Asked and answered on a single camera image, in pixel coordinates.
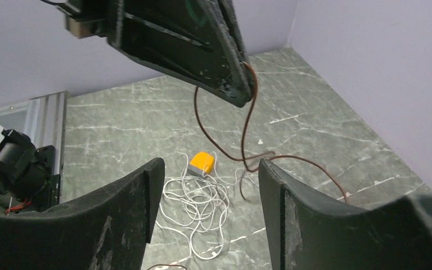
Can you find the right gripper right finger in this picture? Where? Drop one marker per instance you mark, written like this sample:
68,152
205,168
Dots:
307,229

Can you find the yellow grey block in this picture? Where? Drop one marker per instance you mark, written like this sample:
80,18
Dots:
201,164

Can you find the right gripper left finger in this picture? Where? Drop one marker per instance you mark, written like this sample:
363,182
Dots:
108,228

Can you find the aluminium frame rail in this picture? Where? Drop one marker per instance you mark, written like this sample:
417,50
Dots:
42,119

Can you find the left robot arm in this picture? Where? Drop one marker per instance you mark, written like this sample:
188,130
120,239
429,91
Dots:
25,171

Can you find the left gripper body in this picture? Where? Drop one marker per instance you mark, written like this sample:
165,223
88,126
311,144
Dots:
90,18

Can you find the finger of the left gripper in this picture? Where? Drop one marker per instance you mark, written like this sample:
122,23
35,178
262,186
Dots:
231,45
180,39

